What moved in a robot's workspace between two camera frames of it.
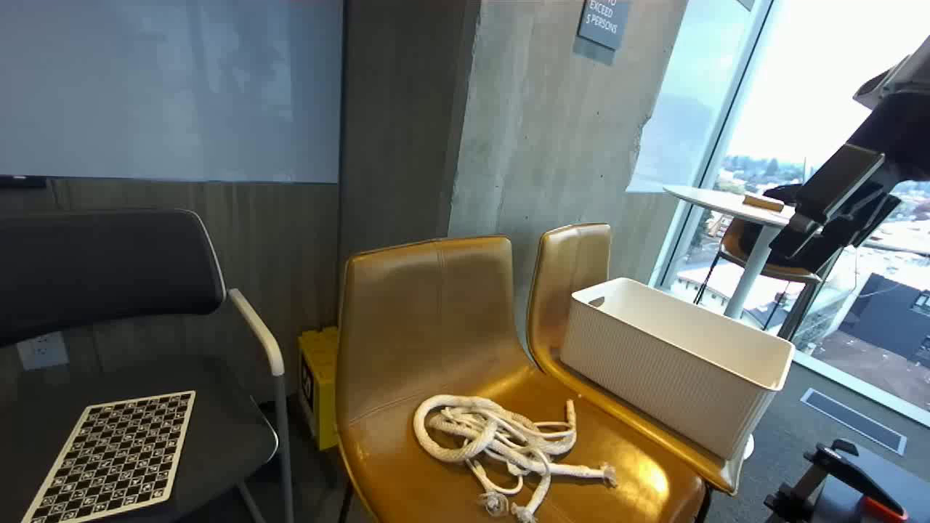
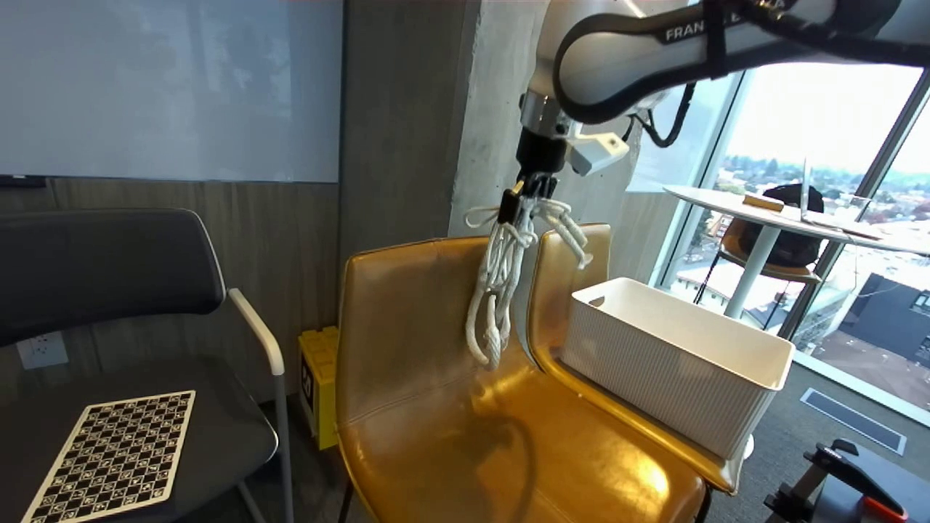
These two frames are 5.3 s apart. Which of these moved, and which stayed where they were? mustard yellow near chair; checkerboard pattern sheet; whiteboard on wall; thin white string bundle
Moved: thin white string bundle
Stayed: checkerboard pattern sheet; whiteboard on wall; mustard yellow near chair
